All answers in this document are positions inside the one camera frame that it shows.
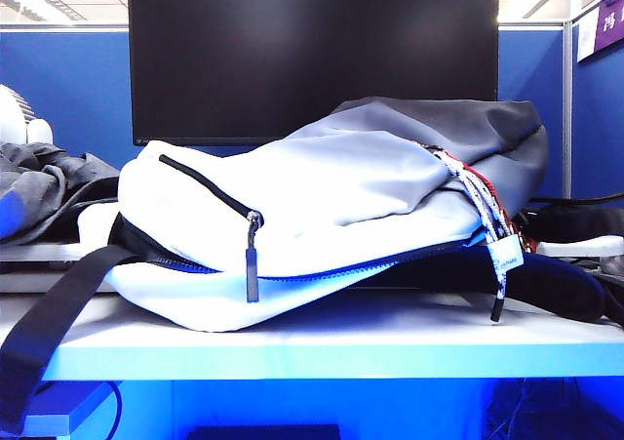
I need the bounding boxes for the gray clothes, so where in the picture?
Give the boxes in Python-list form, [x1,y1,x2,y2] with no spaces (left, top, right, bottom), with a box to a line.
[0,140,121,246]

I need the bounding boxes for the white and gray backpack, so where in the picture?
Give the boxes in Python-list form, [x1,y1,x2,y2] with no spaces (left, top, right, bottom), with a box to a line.
[0,96,609,425]

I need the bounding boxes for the black monitor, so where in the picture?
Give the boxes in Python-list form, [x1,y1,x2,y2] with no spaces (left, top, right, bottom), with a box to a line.
[127,0,500,147]

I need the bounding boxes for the black bulky item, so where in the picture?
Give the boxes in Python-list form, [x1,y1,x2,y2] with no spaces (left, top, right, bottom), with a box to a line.
[516,201,624,244]

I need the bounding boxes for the blue back partition panel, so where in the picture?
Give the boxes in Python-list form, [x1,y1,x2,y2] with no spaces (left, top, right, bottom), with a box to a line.
[0,22,567,200]

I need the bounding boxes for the white low shelf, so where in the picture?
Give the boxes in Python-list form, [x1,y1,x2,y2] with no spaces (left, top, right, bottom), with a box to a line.
[0,242,113,295]

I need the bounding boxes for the blue side partition panel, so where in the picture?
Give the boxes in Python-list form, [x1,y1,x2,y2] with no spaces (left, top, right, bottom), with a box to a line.
[571,5,624,208]

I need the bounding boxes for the white under-desk tray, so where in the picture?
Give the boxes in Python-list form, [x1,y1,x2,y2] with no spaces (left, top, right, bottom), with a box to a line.
[21,380,118,436]

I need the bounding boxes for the white desk fan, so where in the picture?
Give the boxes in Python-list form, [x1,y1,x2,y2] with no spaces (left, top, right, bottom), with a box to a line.
[0,84,54,146]

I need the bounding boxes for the purple sign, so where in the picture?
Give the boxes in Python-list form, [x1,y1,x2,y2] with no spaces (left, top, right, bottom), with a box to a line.
[594,0,624,54]

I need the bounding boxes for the silver partition post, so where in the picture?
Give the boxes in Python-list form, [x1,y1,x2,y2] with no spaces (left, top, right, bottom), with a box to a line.
[563,19,574,200]

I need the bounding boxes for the black desk cable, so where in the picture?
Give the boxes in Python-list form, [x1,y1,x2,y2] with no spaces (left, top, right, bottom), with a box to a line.
[528,191,624,207]

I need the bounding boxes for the black under-desk cable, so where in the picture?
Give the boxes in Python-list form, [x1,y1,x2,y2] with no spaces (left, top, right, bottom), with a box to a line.
[97,380,123,440]

